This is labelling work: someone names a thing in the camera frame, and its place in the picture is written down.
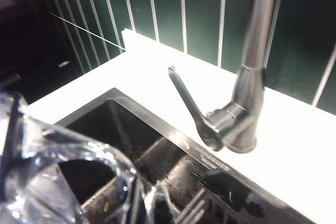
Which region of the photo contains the grey metal faucet spout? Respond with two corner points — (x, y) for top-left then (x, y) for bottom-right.
(227, 0), (287, 154)

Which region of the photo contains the black kitchen sink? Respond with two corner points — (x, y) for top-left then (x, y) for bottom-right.
(41, 87), (317, 224)

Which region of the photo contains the black slatted drain rack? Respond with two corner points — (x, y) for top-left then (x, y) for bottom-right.
(167, 187), (237, 224)

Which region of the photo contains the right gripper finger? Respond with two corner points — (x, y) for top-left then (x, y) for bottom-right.
(153, 179), (182, 224)

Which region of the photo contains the clear glass mug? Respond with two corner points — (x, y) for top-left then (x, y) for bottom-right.
(0, 90), (149, 224)

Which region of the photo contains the grey metal faucet lever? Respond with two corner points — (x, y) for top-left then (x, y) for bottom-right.
(167, 66), (253, 152)

